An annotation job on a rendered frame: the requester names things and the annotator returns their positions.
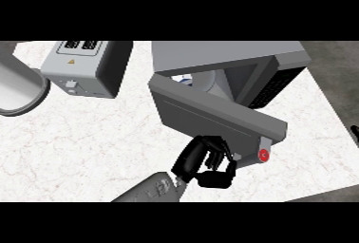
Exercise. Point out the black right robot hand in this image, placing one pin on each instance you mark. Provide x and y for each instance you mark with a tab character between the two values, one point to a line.
356	131

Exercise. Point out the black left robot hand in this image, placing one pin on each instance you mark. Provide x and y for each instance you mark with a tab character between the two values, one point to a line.
189	159

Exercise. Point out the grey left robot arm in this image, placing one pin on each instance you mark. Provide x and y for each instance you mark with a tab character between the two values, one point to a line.
148	190

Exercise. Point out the grey microwave door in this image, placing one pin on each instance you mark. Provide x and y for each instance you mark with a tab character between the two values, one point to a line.
201	110

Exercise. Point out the white blue milk carton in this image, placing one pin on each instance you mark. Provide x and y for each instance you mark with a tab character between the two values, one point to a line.
186	80

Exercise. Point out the grey microwave body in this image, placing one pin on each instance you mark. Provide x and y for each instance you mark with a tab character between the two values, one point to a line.
210	53

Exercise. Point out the grey toaster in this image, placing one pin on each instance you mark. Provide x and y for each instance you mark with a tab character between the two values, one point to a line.
77	74

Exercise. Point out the grey round pot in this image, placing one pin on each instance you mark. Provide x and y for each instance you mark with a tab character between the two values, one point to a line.
18	90

